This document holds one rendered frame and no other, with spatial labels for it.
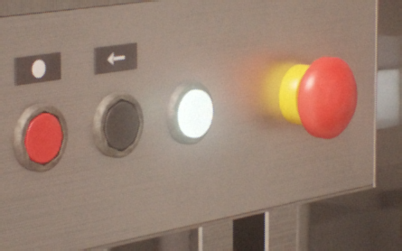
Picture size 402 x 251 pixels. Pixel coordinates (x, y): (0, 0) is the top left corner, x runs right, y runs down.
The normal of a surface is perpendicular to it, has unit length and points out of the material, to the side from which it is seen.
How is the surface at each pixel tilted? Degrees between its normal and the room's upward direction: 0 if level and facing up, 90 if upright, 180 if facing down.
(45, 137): 90
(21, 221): 90
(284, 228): 90
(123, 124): 90
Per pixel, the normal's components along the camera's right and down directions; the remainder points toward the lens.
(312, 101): 0.09, 0.11
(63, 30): 0.74, 0.11
